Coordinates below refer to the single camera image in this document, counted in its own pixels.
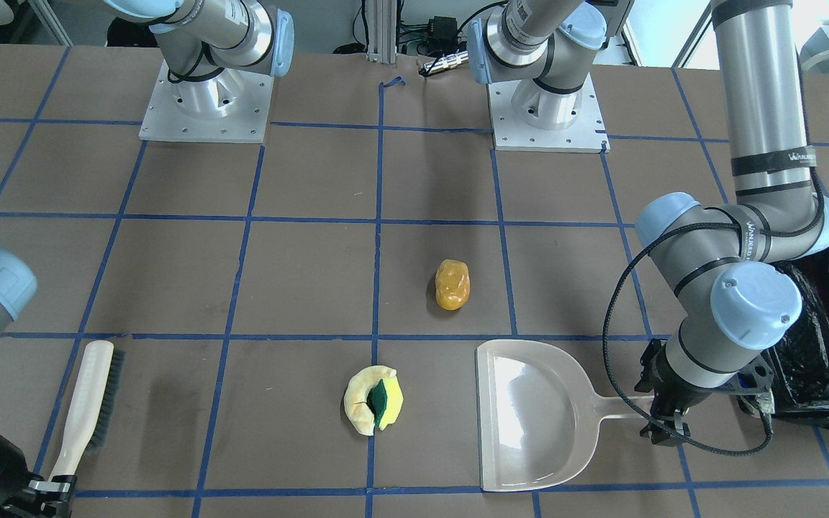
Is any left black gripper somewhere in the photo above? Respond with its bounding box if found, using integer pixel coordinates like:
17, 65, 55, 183
635, 338, 774, 448

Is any beige dustpan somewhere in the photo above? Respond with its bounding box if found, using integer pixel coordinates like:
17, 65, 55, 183
475, 339, 652, 492

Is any aluminium frame post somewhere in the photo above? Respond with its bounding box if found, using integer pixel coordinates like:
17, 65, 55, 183
363, 1, 401, 66

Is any beige hand brush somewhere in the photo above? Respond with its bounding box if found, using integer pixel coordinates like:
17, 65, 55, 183
50, 339, 124, 482

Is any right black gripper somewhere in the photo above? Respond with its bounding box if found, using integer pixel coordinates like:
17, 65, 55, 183
0, 475, 78, 517

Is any yellow green sponge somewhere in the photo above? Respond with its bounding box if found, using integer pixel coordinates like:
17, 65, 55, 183
366, 376, 404, 430

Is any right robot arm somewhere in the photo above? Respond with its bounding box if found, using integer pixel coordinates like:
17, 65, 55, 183
0, 1, 295, 517

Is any orange-brown bread roll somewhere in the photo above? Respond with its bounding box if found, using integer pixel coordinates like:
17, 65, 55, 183
434, 259, 471, 311

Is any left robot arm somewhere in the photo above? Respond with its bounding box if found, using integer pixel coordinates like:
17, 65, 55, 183
602, 1, 829, 455

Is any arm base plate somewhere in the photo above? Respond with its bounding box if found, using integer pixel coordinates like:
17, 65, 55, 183
487, 76, 611, 153
139, 63, 274, 144

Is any black power adapter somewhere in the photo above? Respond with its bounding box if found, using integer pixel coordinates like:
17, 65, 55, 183
427, 16, 458, 42

